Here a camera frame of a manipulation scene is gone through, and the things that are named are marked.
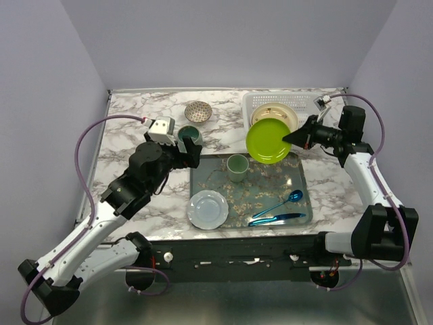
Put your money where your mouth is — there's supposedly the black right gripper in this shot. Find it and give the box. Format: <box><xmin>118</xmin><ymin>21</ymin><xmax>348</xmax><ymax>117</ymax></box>
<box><xmin>283</xmin><ymin>115</ymin><xmax>344</xmax><ymax>150</ymax></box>

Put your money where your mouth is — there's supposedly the lime green plate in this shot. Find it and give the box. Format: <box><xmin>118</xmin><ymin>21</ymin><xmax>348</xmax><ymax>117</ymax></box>
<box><xmin>246</xmin><ymin>118</ymin><xmax>292</xmax><ymax>165</ymax></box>

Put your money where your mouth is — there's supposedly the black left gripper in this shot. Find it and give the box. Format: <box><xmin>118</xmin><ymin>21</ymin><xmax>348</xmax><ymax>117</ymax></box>
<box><xmin>145</xmin><ymin>131</ymin><xmax>202</xmax><ymax>193</ymax></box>

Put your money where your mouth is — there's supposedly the light green ceramic cup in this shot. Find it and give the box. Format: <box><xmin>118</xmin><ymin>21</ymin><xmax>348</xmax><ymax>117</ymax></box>
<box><xmin>227</xmin><ymin>154</ymin><xmax>249</xmax><ymax>183</ymax></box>

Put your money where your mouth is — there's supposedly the teal glazed ceramic mug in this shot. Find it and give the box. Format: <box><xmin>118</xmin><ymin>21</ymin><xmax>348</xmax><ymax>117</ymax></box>
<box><xmin>177</xmin><ymin>125</ymin><xmax>203</xmax><ymax>145</ymax></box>

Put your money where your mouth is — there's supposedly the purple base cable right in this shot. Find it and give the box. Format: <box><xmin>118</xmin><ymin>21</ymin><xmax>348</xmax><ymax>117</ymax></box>
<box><xmin>316</xmin><ymin>259</ymin><xmax>364</xmax><ymax>293</ymax></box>

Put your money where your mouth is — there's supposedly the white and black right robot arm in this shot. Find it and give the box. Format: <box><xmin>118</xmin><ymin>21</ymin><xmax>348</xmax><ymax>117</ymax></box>
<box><xmin>282</xmin><ymin>106</ymin><xmax>419</xmax><ymax>265</ymax></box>

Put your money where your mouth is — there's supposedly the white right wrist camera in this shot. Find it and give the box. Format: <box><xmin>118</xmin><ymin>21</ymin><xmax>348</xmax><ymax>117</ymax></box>
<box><xmin>313</xmin><ymin>95</ymin><xmax>332</xmax><ymax>123</ymax></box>

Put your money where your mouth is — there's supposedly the blue metallic spoon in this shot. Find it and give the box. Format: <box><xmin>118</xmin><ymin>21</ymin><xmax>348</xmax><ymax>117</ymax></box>
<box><xmin>252</xmin><ymin>190</ymin><xmax>303</xmax><ymax>219</ymax></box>

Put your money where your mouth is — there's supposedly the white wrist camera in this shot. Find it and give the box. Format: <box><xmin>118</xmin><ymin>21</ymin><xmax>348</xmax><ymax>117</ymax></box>
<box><xmin>143</xmin><ymin>116</ymin><xmax>176</xmax><ymax>146</ymax></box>
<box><xmin>313</xmin><ymin>95</ymin><xmax>332</xmax><ymax>123</ymax></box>

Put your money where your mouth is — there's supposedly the blue metallic knife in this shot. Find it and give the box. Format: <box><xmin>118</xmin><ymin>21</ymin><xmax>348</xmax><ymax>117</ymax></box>
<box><xmin>248</xmin><ymin>213</ymin><xmax>306</xmax><ymax>226</ymax></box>

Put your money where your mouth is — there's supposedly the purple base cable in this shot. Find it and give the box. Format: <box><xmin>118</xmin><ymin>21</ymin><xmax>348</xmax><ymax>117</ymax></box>
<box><xmin>127</xmin><ymin>266</ymin><xmax>170</xmax><ymax>297</ymax></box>
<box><xmin>316</xmin><ymin>259</ymin><xmax>364</xmax><ymax>293</ymax></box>

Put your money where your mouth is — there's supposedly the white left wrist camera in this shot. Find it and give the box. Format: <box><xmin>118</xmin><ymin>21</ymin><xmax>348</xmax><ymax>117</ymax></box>
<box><xmin>143</xmin><ymin>116</ymin><xmax>176</xmax><ymax>146</ymax></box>

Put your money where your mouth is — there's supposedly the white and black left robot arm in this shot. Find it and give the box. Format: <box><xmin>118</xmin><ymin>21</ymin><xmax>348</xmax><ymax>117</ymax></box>
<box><xmin>18</xmin><ymin>135</ymin><xmax>202</xmax><ymax>318</ymax></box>

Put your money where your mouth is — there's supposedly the cream plate with black mark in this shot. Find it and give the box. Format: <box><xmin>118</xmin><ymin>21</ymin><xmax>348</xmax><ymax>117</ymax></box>
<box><xmin>250</xmin><ymin>102</ymin><xmax>300</xmax><ymax>131</ymax></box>

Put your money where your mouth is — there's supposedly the cream floral plate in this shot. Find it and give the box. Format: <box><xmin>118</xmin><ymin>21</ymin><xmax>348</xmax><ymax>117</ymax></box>
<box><xmin>252</xmin><ymin>104</ymin><xmax>296</xmax><ymax>128</ymax></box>

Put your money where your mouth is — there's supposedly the teal floral serving tray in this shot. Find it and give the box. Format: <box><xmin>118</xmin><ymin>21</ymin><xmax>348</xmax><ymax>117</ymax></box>
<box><xmin>189</xmin><ymin>153</ymin><xmax>313</xmax><ymax>230</ymax></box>

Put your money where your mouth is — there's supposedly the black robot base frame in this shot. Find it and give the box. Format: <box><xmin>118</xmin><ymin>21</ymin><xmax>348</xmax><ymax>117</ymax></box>
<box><xmin>124</xmin><ymin>232</ymin><xmax>363</xmax><ymax>284</ymax></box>

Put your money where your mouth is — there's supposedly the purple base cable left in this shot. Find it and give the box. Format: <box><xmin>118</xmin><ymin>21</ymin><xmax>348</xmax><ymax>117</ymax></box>
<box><xmin>127</xmin><ymin>266</ymin><xmax>170</xmax><ymax>297</ymax></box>

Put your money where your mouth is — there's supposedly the patterned small ceramic bowl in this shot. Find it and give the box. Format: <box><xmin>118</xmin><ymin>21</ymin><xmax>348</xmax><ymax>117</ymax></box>
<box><xmin>184</xmin><ymin>101</ymin><xmax>212</xmax><ymax>123</ymax></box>

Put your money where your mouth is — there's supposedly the light blue scalloped plate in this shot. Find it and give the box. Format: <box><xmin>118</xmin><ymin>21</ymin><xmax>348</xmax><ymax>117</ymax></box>
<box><xmin>187</xmin><ymin>190</ymin><xmax>229</xmax><ymax>230</ymax></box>

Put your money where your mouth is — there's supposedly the white perforated plastic bin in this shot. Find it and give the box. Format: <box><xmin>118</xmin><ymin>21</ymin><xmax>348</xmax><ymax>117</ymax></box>
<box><xmin>241</xmin><ymin>91</ymin><xmax>322</xmax><ymax>133</ymax></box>

